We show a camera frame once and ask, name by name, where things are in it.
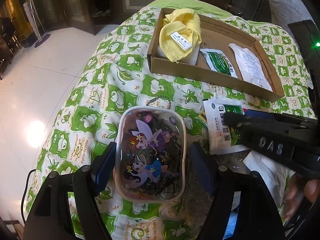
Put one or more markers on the blue towel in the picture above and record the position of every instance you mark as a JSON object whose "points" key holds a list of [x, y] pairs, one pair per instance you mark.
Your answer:
{"points": [[230, 225]]}

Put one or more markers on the fairy print zip pouch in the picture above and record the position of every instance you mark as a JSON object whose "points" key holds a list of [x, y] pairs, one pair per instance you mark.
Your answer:
{"points": [[151, 149]]}

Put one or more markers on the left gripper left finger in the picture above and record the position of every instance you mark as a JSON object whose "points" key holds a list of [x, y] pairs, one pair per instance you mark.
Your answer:
{"points": [[88, 182]]}

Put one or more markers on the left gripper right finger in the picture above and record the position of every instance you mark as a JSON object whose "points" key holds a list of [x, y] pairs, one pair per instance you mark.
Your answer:
{"points": [[221, 183]]}

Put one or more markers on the clear plastic wrap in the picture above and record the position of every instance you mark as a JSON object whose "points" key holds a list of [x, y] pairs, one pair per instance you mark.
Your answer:
{"points": [[196, 201]]}

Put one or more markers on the shallow cardboard tray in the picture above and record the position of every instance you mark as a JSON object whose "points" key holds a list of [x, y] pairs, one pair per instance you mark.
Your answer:
{"points": [[215, 35]]}

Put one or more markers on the green pillow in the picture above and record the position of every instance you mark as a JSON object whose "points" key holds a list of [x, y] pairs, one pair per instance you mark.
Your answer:
{"points": [[185, 3]]}

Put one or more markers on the person's right hand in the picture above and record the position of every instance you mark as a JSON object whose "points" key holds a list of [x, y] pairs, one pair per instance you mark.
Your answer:
{"points": [[298, 189]]}

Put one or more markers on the yellow towel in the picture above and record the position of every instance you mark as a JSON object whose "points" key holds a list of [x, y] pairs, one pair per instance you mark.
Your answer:
{"points": [[180, 34]]}

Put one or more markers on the green white granule sachet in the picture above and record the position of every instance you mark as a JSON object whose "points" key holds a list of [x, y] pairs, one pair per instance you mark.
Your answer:
{"points": [[218, 62]]}

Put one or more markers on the green patterned quilt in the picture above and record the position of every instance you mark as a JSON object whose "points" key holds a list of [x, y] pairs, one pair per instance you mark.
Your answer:
{"points": [[116, 78]]}

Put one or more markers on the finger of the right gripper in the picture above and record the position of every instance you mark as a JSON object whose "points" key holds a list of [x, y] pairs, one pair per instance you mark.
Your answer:
{"points": [[287, 118], [273, 136]]}

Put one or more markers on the standing banner sign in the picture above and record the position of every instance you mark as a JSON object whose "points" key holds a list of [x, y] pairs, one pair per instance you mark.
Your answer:
{"points": [[40, 38]]}

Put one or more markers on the clear plastic stuffed bag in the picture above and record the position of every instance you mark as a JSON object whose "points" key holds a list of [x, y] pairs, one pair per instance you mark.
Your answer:
{"points": [[284, 12]]}

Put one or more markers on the white gauze pad packet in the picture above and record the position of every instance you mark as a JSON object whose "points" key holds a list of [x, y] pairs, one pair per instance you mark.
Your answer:
{"points": [[250, 67]]}

